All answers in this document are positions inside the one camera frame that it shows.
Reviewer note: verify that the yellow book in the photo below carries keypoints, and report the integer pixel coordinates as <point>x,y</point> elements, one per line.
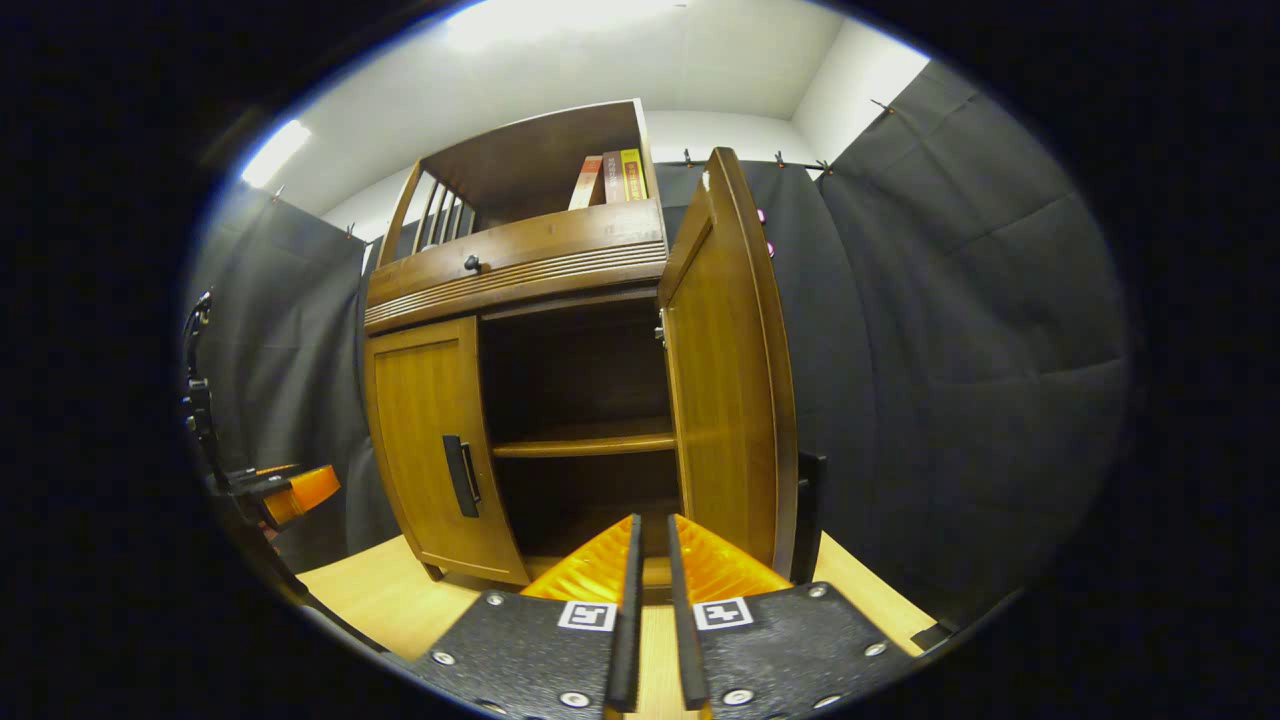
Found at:
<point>634,175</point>

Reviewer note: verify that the ceiling tube light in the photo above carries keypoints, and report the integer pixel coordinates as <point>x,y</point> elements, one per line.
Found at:
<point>275,153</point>

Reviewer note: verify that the wooden cabinet door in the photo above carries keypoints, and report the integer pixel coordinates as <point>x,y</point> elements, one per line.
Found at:
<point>420,420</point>
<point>720,400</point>

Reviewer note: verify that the wooden double-door shoe cabinet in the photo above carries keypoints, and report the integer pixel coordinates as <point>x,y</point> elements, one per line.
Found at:
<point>530,170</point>

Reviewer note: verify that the brown book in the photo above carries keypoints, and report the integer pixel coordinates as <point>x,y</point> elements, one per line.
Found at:
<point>613,178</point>

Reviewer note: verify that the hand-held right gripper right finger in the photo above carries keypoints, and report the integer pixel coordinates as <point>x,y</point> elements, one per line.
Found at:
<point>685,640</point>

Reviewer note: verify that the beige and orange book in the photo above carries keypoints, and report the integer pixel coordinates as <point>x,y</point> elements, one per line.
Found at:
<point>587,183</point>

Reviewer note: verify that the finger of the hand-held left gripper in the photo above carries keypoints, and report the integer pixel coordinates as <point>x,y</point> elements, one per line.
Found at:
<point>255,471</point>
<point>305,492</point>

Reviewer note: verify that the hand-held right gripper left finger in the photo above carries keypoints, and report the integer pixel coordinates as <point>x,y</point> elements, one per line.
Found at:
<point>628,640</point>

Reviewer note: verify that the wooden drawer with black knob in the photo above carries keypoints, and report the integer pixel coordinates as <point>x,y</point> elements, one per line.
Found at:
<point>560,245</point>

